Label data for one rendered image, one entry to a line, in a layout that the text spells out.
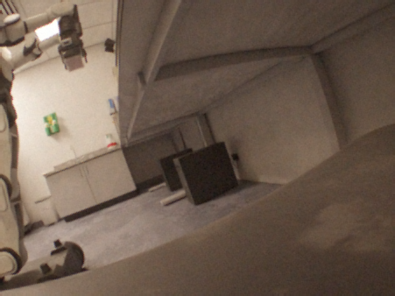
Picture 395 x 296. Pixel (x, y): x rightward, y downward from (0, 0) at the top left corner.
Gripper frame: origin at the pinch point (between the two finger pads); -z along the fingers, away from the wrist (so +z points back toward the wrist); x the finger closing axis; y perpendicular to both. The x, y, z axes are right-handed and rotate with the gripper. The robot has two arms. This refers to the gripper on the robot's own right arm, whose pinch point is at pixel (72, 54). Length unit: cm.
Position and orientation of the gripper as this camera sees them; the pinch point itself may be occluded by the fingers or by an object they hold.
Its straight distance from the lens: 106.3
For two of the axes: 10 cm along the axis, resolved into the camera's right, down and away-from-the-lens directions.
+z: -2.6, -9.3, -2.5
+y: -4.1, -1.3, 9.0
